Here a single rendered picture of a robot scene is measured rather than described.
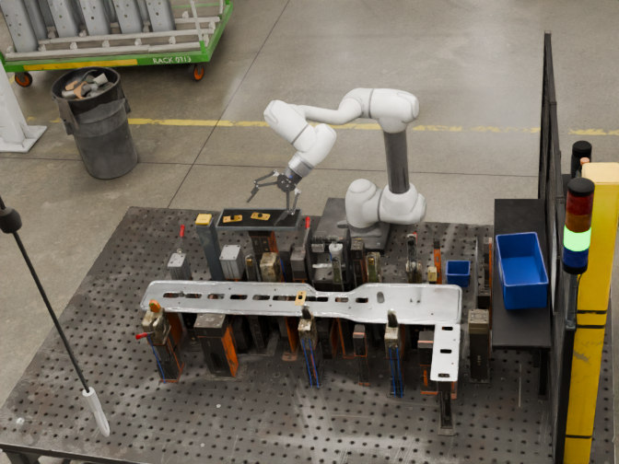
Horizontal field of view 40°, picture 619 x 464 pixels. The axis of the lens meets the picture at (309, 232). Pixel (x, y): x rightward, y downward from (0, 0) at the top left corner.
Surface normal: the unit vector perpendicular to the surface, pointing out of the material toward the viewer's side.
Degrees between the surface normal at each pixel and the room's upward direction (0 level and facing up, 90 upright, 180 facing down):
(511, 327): 0
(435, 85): 0
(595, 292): 90
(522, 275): 0
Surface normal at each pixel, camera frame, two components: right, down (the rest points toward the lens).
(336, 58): -0.14, -0.76
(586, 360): -0.18, 0.65
